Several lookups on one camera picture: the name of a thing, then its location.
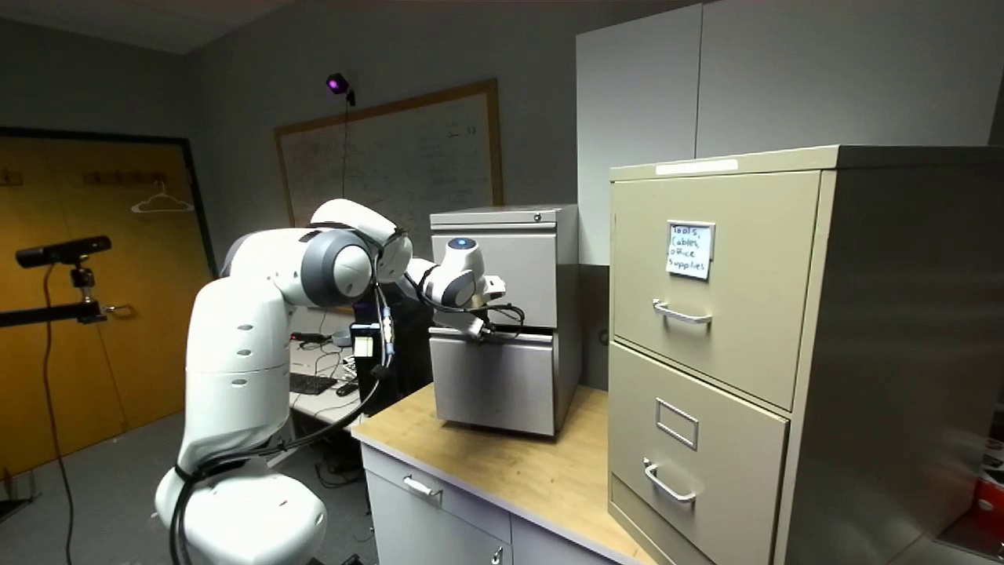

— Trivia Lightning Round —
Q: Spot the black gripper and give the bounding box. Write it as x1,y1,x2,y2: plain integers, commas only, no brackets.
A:
480,272,526,331

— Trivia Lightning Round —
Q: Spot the gray cabinet drawer with lock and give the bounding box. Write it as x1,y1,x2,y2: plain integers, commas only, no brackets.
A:
429,230,565,331

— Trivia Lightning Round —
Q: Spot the gray file cabinet body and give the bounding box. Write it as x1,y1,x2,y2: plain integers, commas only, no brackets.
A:
428,201,587,443

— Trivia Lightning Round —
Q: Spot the gray desk base cabinet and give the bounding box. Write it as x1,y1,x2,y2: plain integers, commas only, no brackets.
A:
358,443,621,565

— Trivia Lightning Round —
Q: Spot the beige drawer with paper label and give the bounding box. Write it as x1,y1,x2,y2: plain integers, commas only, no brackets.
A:
609,171,827,415

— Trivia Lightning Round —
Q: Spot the beige drawer with empty holder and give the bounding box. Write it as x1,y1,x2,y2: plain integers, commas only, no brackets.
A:
605,343,794,565

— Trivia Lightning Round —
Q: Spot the beige file cabinet body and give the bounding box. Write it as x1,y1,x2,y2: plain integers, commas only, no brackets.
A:
605,141,1004,565

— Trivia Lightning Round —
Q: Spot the wood framed whiteboard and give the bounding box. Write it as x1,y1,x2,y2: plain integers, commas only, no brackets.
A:
274,76,510,253

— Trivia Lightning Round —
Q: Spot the white handwritten paper label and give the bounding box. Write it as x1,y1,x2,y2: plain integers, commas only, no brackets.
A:
667,217,720,284

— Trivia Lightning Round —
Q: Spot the black keyboard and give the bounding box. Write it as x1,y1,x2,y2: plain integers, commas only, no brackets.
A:
288,371,340,398

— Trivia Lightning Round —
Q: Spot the yellow wooden door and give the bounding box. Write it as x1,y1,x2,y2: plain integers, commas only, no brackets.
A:
0,127,220,479

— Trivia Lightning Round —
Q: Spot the red object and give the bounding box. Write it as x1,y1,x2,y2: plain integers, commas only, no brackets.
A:
970,468,1004,551

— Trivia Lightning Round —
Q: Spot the silver drawer handle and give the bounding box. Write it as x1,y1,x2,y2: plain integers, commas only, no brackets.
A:
649,295,716,336
639,454,702,516

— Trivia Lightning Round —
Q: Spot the small silver cabinet handle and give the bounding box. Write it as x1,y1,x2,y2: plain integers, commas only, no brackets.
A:
401,471,447,503

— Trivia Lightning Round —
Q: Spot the metal label holder frame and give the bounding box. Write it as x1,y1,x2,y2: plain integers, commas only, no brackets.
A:
652,394,702,451

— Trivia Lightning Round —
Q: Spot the white wall cabinet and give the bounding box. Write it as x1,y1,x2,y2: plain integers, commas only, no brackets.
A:
576,0,1004,266

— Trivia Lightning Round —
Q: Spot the camera with purple light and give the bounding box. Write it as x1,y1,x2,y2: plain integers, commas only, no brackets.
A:
325,70,360,109

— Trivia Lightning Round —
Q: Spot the wire clothes hanger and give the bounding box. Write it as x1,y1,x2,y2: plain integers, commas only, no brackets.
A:
129,183,201,222

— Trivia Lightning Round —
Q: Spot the black bar camera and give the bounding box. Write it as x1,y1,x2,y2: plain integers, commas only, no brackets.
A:
14,233,115,272

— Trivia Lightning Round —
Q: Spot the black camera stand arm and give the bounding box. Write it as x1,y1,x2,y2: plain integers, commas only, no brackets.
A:
0,263,113,331

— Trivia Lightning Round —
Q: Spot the thin black camera cable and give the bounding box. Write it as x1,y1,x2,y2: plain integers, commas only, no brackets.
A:
39,263,82,565

